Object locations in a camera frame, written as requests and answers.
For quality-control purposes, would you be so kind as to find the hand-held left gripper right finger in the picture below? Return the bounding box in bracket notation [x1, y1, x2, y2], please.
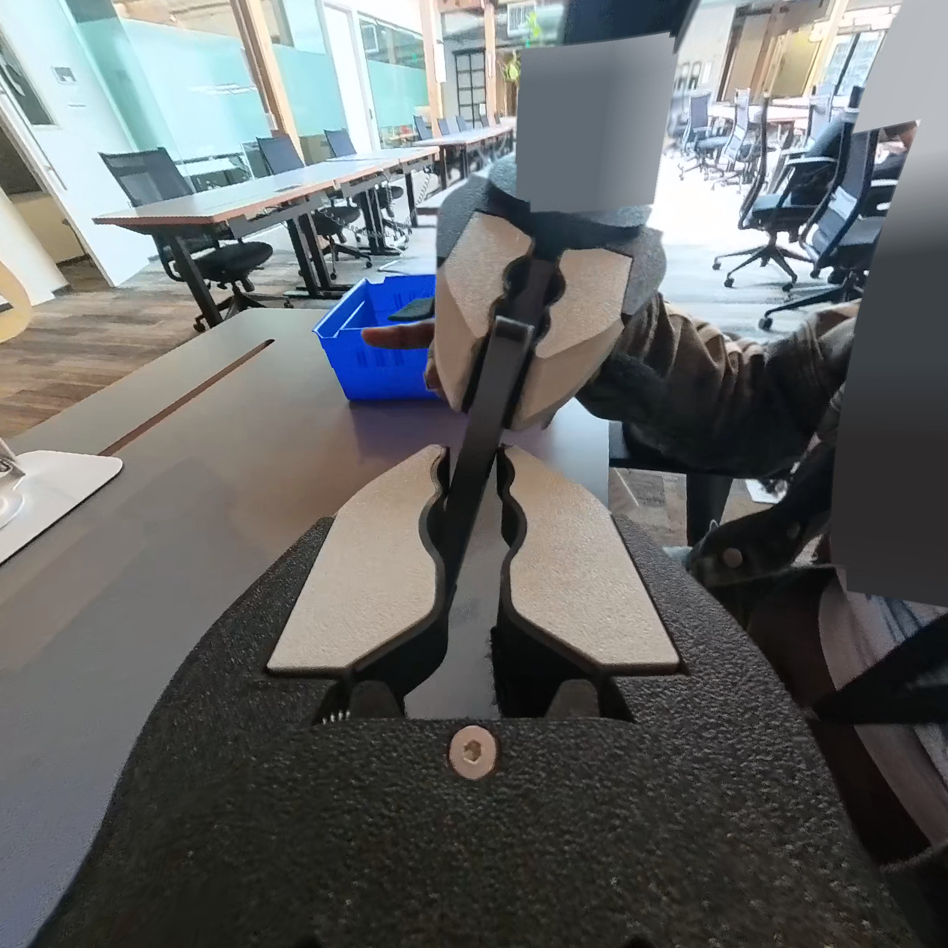
[497, 445, 682, 676]

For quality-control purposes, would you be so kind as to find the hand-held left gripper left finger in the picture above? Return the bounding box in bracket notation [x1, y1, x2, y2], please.
[267, 445, 454, 682]

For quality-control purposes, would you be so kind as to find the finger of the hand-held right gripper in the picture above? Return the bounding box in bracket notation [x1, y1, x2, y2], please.
[504, 245, 641, 434]
[430, 220, 537, 413]

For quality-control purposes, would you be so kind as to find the blue plastic bin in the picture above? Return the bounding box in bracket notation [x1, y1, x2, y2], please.
[313, 273, 442, 405]

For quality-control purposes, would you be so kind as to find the grey slim usb hub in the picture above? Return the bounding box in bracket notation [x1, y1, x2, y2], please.
[427, 309, 543, 596]

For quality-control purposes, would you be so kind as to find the person's right forearm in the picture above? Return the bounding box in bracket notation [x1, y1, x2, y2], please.
[575, 294, 863, 481]

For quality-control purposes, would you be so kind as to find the person's right hand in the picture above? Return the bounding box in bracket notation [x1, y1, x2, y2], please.
[362, 317, 448, 356]

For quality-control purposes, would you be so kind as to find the black office chair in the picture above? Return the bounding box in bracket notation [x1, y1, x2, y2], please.
[100, 149, 277, 333]
[711, 86, 893, 330]

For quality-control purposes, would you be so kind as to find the wooden office desk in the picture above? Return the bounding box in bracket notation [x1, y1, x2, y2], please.
[92, 146, 441, 336]

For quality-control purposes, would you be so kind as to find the white document stand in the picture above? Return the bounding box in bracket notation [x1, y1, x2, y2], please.
[0, 437, 125, 565]

